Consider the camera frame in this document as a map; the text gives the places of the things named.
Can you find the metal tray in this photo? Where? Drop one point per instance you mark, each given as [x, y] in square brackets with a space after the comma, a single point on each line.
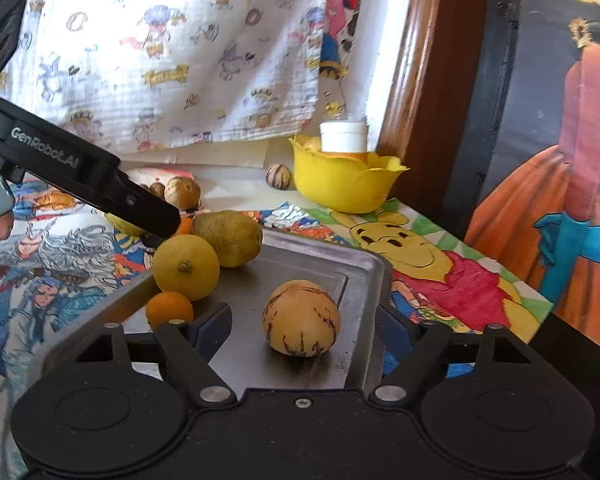
[300, 270]

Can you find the white cartoon printed cloth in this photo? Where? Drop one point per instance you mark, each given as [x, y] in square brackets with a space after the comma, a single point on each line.
[155, 60]

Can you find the wall poster with orange dress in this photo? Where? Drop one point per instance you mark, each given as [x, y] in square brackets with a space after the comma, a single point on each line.
[580, 185]

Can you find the small striped fruit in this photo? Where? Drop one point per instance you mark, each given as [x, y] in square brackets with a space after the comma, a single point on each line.
[278, 176]

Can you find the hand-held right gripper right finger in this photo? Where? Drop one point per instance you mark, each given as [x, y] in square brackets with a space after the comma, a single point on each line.
[397, 322]

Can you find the greenish yellow lemon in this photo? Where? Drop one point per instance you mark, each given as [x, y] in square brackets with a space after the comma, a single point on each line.
[230, 237]

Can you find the orange bottle with white cap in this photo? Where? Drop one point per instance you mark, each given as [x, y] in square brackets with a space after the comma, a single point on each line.
[343, 135]

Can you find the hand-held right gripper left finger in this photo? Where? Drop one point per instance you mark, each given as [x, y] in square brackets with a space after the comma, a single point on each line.
[217, 322]

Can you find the small brown fruit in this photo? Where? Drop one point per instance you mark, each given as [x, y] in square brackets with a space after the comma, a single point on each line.
[156, 189]

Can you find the yellow fruit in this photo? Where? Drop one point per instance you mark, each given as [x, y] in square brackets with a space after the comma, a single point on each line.
[122, 225]

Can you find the striped pepino melon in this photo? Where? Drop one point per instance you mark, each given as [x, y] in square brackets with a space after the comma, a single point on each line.
[300, 317]

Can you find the small orange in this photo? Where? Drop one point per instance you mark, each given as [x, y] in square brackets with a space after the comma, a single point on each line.
[186, 226]
[167, 310]

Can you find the yellow flower-shaped bowl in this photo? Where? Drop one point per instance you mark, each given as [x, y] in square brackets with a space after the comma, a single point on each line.
[340, 185]

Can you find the brown round fruit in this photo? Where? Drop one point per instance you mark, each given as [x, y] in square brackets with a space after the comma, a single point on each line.
[182, 192]

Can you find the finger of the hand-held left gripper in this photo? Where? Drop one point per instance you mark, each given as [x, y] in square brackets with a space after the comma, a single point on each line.
[145, 205]

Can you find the wooden frame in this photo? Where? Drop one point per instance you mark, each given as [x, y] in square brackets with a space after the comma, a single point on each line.
[420, 60]

